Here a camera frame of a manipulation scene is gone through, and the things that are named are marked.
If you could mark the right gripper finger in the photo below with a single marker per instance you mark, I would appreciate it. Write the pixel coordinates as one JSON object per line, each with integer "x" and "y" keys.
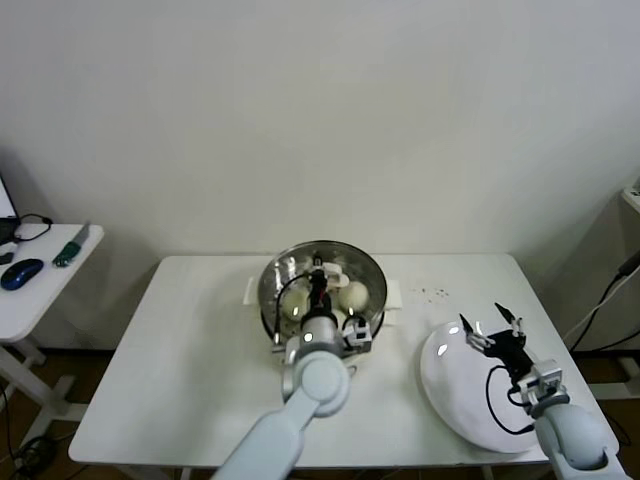
{"x": 472, "y": 332}
{"x": 510, "y": 317}

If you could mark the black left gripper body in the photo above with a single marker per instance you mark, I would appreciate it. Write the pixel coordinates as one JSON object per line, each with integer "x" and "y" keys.
{"x": 319, "y": 297}

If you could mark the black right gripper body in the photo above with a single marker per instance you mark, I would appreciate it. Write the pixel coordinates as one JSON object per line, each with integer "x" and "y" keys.
{"x": 507, "y": 345}

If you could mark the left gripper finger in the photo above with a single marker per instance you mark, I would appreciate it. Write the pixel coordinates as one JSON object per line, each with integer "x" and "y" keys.
{"x": 318, "y": 262}

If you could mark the white steamed baozi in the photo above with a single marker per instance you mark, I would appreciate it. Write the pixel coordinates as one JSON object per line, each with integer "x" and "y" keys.
{"x": 356, "y": 296}
{"x": 295, "y": 302}

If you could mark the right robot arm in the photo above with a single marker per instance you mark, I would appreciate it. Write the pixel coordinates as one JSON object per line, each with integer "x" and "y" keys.
{"x": 575, "y": 435}

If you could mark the steel steamer basket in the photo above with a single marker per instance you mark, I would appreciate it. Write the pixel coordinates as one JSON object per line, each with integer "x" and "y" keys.
{"x": 250, "y": 292}

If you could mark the dark crumbs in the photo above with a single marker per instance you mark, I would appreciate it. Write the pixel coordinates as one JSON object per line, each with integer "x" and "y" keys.
{"x": 443, "y": 294}

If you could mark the white oval plate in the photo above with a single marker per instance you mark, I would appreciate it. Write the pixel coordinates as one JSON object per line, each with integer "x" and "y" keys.
{"x": 450, "y": 390}

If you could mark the white stand base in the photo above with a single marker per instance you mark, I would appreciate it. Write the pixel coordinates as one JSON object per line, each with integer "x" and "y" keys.
{"x": 615, "y": 391}

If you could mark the white shelf edge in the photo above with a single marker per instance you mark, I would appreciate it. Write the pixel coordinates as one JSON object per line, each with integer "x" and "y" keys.
{"x": 631, "y": 197}

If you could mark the white side table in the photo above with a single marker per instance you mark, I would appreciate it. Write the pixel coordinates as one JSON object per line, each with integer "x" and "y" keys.
{"x": 45, "y": 285}

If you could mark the blue computer mouse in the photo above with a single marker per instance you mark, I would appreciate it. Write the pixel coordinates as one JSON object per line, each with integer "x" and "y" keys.
{"x": 20, "y": 272}

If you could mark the small black gadget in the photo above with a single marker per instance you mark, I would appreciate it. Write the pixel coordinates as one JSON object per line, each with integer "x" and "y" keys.
{"x": 4, "y": 258}

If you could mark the laptop computer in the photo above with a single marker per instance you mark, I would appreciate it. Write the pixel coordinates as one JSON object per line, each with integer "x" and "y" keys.
{"x": 4, "y": 200}

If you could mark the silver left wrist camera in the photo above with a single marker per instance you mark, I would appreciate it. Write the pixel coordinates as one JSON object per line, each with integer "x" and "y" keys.
{"x": 357, "y": 332}

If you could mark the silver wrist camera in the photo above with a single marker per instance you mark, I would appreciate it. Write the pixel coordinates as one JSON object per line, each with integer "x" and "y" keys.
{"x": 357, "y": 332}
{"x": 547, "y": 380}

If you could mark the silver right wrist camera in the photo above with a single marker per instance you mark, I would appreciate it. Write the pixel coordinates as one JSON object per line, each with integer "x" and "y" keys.
{"x": 547, "y": 380}

